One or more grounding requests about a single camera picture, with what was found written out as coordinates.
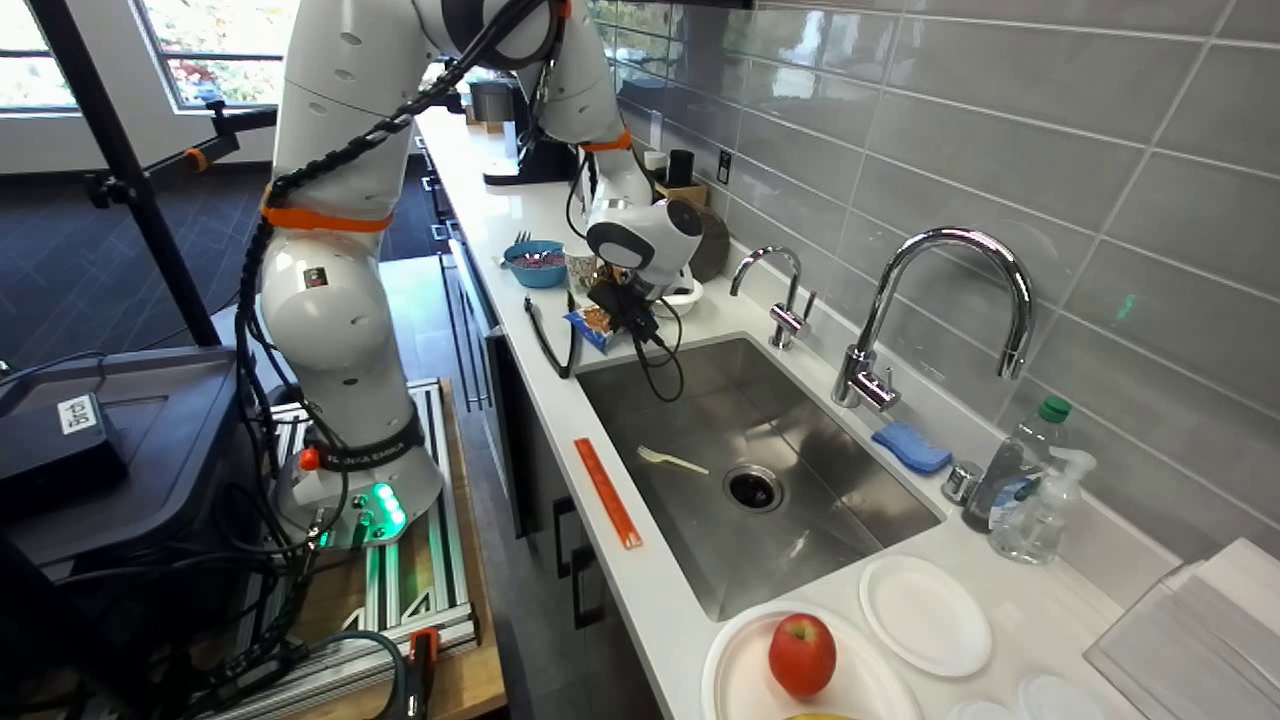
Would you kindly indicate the blue sponge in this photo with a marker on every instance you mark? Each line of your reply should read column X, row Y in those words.
column 913, row 451

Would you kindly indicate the black tripod pole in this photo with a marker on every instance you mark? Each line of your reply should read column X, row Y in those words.
column 127, row 167

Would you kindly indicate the white plate with fruit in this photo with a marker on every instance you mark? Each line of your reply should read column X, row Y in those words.
column 741, row 672

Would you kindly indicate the brown container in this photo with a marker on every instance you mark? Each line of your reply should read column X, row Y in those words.
column 709, row 241

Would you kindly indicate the white napkin holder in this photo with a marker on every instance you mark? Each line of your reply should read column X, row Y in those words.
column 1194, row 643

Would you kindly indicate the wide white bowl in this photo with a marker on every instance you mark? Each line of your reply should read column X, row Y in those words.
column 685, row 295

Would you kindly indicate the small chrome faucet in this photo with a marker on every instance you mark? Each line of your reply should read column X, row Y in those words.
column 788, row 313

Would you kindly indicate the small empty white plate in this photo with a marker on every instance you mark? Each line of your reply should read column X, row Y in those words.
column 924, row 618

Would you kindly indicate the blue pretzel snack packet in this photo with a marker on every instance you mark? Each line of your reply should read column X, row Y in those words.
column 591, row 328

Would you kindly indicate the wooden base board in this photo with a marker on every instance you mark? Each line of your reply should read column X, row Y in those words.
column 464, row 682

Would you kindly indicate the blue bowl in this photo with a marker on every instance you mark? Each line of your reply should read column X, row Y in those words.
column 538, row 267

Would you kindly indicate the stainless steel sink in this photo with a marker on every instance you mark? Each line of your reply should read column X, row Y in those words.
column 800, row 426

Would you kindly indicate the black kitchen tongs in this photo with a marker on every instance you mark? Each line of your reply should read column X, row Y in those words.
column 555, row 354

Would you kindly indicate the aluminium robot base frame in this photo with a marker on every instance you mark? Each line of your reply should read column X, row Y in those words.
column 414, row 573

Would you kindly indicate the clear soap bottle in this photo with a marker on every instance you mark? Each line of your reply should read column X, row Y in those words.
column 1043, row 507

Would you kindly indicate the black equipment case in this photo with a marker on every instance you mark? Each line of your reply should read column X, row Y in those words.
column 120, row 454

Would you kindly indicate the red apple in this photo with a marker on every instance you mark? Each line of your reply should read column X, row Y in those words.
column 800, row 655

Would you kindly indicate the small chrome fixture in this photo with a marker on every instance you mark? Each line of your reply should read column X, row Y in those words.
column 986, row 484

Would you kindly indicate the tall chrome faucet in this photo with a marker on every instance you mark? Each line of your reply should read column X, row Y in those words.
column 935, row 245

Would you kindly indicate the sink drain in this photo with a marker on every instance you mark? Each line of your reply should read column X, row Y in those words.
column 755, row 490

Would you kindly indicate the yellow fruit piece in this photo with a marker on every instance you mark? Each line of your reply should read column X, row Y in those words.
column 818, row 713

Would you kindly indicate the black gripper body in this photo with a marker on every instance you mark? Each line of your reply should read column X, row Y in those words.
column 624, row 297

